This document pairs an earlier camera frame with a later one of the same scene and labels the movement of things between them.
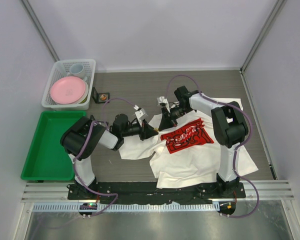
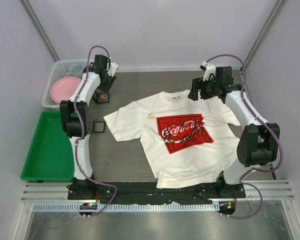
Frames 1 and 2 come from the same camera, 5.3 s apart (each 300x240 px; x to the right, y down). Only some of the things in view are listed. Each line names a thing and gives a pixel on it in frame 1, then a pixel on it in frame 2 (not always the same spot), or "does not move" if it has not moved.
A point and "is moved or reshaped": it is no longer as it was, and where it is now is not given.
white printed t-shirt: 186,154 is moved or reshaped
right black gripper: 167,121 -> 197,83
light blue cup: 76,70 does not move
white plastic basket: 60,69 does not move
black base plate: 144,192 does not move
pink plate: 67,90 does not move
